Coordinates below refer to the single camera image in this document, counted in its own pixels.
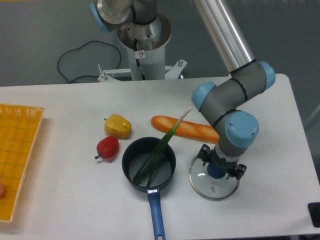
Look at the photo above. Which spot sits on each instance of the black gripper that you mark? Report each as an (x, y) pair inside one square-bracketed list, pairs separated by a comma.
[(225, 162)]

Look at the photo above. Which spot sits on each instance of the glass pot lid blue knob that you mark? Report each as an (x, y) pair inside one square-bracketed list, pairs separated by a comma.
[(211, 181)]

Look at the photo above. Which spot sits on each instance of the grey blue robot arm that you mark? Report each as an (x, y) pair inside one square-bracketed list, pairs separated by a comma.
[(219, 104)]

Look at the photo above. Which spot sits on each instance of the orange baguette bread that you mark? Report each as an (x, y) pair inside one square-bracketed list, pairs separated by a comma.
[(186, 129)]

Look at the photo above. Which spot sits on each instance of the green scallion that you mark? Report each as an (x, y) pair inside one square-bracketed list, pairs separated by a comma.
[(154, 159)]

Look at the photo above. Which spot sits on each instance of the black device at table edge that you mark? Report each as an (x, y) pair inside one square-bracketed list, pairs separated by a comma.
[(314, 212)]

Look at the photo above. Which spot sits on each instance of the yellow bell pepper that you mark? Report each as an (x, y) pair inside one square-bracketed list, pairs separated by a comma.
[(117, 126)]

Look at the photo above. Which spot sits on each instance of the red bell pepper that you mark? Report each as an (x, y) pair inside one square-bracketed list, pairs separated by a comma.
[(107, 148)]

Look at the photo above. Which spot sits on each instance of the yellow wicker basket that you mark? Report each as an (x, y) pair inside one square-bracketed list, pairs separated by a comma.
[(19, 127)]

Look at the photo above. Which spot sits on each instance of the dark pot blue handle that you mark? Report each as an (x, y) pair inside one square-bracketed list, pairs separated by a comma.
[(132, 159)]

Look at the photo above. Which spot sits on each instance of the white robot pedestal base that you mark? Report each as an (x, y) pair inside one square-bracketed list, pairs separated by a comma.
[(145, 45)]

